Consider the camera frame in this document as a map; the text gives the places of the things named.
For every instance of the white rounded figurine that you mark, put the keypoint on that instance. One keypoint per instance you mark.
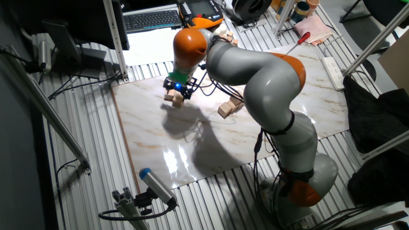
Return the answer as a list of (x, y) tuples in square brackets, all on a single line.
[(221, 29)]

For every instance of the orange black teach pendant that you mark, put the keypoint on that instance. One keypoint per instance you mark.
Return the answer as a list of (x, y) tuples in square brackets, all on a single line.
[(200, 9)]

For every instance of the large wooden cube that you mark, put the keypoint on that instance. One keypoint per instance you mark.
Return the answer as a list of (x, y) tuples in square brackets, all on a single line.
[(224, 37)]

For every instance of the pale pink sheet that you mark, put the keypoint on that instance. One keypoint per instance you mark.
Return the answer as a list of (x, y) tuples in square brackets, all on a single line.
[(311, 28)]

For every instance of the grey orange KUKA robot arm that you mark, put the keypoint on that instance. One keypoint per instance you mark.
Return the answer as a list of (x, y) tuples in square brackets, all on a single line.
[(268, 83)]

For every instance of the tiny wooden cube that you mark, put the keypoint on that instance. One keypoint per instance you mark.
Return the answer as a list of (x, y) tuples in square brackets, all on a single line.
[(235, 41), (230, 33), (229, 39)]

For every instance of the white marble pattern board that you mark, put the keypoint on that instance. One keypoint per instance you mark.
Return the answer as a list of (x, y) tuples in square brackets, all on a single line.
[(143, 127)]

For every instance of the orange paper cup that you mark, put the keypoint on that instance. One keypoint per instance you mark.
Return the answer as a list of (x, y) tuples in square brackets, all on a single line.
[(312, 3)]

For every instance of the long aluminium frame beam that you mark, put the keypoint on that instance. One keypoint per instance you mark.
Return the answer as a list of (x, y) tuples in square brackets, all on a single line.
[(48, 110)]

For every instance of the black office chair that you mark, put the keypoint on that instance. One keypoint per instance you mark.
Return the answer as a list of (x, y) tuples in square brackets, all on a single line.
[(380, 6)]

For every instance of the silver camera with blue cap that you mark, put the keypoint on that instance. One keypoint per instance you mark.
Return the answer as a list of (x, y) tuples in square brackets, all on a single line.
[(158, 187)]

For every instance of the short aluminium frame beam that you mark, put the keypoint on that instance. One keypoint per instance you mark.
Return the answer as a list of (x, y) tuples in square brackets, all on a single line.
[(388, 145)]

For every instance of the small silver camera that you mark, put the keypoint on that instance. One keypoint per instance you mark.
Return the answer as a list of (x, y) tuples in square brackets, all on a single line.
[(44, 56)]

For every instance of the brown cardboard box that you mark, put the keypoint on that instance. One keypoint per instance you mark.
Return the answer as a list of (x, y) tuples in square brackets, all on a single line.
[(396, 62)]

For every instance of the black computer keyboard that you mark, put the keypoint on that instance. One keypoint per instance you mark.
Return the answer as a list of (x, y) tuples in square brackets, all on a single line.
[(152, 20)]

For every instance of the black computer monitor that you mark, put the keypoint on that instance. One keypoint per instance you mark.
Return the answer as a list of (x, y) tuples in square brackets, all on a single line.
[(80, 19)]

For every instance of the green gripper mounting adapter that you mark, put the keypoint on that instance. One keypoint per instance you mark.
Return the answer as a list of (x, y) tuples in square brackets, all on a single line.
[(177, 76)]

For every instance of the slanted aluminium frame beam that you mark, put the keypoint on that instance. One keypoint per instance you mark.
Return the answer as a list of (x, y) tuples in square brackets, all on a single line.
[(380, 36)]

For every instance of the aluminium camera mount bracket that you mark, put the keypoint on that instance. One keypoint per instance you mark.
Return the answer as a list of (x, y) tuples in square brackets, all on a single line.
[(126, 204)]

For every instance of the dark rimmed paper cup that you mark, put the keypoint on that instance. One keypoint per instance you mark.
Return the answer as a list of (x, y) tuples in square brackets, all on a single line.
[(300, 11)]

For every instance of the black round drum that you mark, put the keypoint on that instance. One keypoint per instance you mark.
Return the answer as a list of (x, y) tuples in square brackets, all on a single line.
[(249, 9)]

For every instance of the slim aluminium profile post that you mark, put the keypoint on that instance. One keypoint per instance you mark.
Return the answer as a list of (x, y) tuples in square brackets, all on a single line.
[(282, 17)]

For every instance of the white power strip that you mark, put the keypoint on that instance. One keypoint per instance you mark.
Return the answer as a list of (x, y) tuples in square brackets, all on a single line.
[(333, 73)]

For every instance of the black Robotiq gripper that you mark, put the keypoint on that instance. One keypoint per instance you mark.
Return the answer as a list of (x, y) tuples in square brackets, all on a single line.
[(178, 85)]

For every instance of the black padded bag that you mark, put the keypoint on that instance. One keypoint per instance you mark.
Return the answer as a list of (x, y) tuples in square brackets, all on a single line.
[(380, 182)]

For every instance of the printed white paper sheet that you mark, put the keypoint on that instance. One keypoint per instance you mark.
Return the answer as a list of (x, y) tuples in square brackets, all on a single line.
[(150, 46)]

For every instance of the black cloth bag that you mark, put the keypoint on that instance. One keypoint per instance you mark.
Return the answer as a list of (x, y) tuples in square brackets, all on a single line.
[(380, 121)]

